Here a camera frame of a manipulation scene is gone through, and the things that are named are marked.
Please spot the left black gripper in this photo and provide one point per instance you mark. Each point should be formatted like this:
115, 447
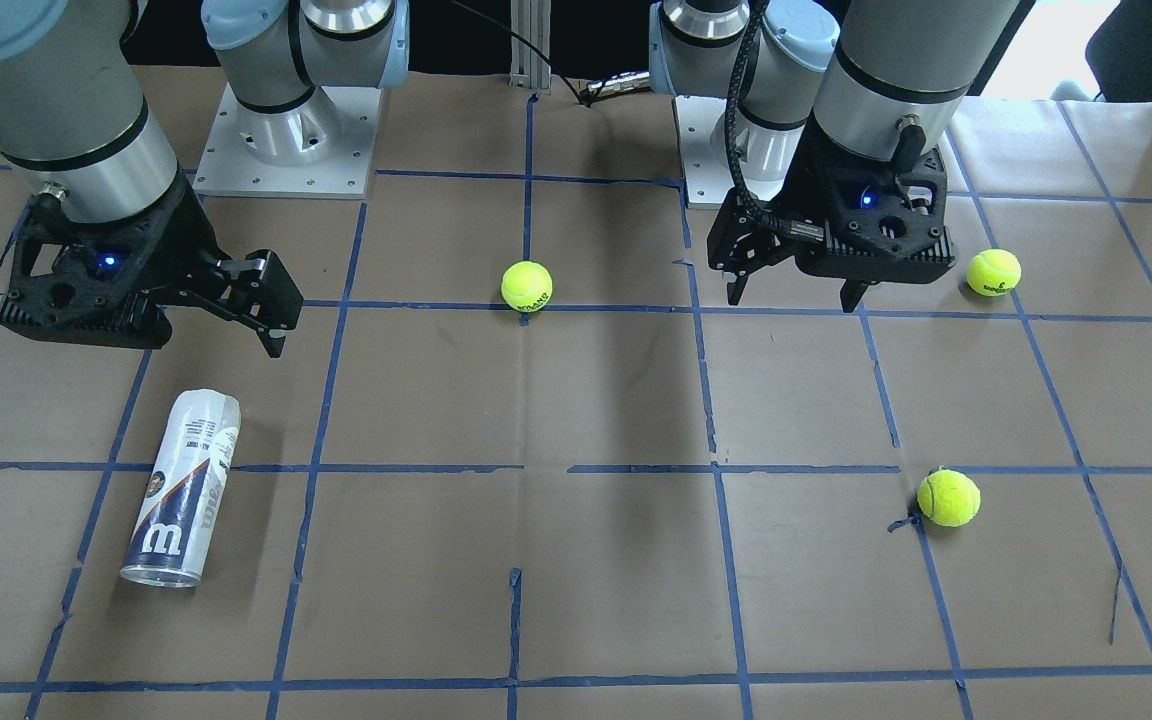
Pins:
798, 193

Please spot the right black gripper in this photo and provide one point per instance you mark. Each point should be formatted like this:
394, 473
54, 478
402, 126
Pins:
179, 243

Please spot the white tennis ball can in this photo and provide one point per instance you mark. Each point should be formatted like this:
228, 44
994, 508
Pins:
172, 533

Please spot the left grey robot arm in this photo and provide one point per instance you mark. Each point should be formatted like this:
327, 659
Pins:
830, 129

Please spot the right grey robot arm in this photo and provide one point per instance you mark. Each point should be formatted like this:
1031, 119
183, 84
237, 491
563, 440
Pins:
74, 120

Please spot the far tennis ball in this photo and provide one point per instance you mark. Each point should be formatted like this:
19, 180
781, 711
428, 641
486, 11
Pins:
993, 272

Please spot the tennis ball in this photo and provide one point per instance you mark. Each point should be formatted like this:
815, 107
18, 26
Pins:
526, 286
948, 498
993, 272

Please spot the near tennis ball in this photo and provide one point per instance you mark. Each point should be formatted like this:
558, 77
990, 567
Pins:
948, 498

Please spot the centre tennis ball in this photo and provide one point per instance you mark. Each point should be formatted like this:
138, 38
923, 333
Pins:
526, 286

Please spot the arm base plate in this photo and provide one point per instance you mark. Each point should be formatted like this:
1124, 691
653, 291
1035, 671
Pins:
701, 160
321, 150

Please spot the aluminium profile post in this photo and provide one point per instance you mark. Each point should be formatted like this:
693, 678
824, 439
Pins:
529, 22

